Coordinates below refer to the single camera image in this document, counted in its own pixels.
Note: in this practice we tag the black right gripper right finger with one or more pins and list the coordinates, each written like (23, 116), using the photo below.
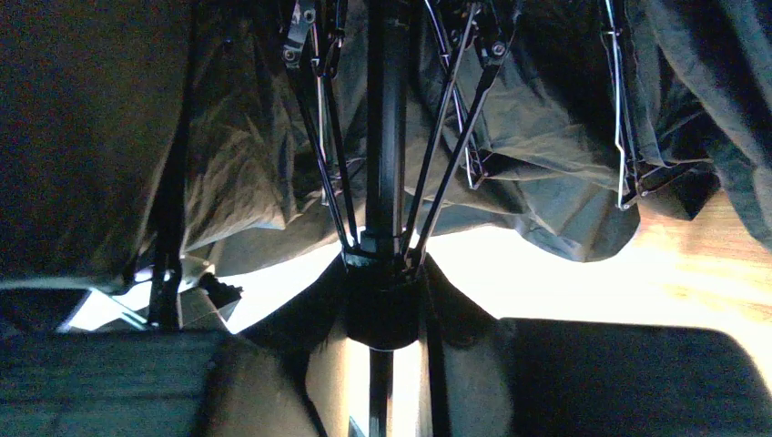
(527, 377)

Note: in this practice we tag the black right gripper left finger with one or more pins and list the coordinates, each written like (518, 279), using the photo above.
(191, 383)

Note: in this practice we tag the lavender folding umbrella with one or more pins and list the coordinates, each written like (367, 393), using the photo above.
(274, 169)

